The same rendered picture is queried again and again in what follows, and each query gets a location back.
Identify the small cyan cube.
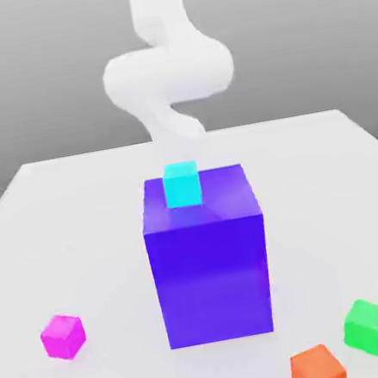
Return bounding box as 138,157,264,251
158,159,205,212

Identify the large purple box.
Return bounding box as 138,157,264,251
133,160,284,353

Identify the small green cube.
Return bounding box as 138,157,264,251
337,294,378,363

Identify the small magenta cube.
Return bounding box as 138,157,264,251
36,309,91,366

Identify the small orange cube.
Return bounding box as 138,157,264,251
286,340,348,378

